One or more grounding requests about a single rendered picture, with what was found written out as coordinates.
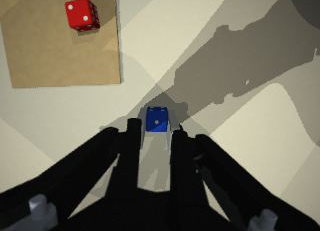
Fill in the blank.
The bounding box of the blue die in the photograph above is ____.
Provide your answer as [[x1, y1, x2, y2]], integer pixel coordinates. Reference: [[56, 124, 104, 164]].
[[146, 107, 168, 132]]

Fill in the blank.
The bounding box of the tan square mat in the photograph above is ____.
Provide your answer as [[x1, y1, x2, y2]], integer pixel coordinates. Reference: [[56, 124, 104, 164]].
[[0, 0, 121, 88]]

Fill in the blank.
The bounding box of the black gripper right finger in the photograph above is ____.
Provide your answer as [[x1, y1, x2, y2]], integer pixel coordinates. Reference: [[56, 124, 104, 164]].
[[166, 110, 320, 231]]

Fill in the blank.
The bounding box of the red die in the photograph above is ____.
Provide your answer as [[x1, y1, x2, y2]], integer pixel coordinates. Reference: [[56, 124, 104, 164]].
[[65, 0, 100, 32]]

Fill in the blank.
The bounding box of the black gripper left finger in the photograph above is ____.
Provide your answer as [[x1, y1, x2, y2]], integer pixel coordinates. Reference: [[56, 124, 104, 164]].
[[0, 107, 147, 231]]

